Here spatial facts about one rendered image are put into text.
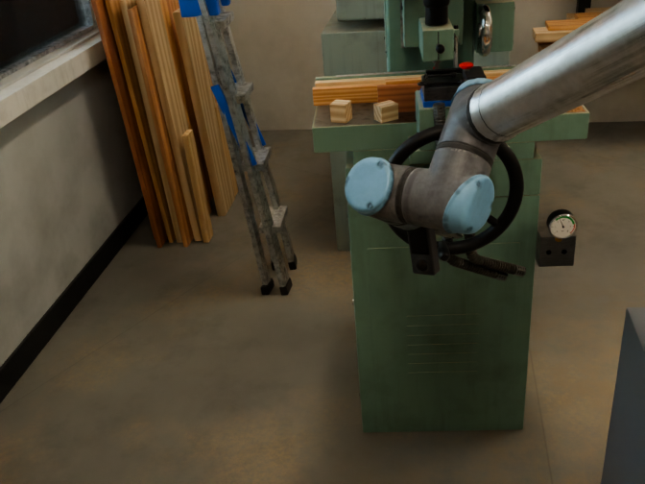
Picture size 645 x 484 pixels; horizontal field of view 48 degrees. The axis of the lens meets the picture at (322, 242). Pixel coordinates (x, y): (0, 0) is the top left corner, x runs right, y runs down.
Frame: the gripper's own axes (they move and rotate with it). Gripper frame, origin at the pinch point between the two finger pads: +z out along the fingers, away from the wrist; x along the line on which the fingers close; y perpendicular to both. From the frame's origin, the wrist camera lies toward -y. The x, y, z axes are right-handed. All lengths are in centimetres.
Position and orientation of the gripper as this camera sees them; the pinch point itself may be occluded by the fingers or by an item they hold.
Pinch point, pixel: (455, 236)
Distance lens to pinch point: 144.9
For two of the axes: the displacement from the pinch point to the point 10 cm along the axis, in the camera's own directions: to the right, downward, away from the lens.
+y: 1.8, -9.8, 0.8
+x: -8.2, -1.0, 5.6
